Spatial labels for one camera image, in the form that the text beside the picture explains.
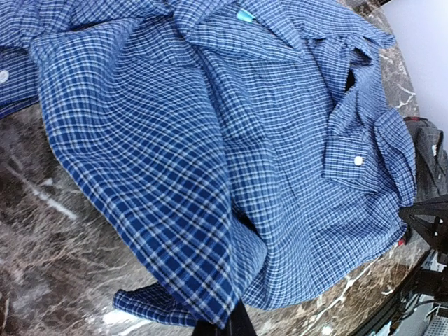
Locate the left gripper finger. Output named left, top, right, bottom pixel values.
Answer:
left=223, top=301, right=257, bottom=336

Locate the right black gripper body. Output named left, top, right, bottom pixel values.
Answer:
left=399, top=195, right=447, bottom=252

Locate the blue checked long sleeve shirt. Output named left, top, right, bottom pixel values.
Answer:
left=1, top=1, right=416, bottom=327

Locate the folded black striped shirt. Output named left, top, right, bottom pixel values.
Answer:
left=404, top=117, right=447, bottom=202

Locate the white slotted cable duct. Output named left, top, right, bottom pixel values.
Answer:
left=423, top=307, right=448, bottom=336

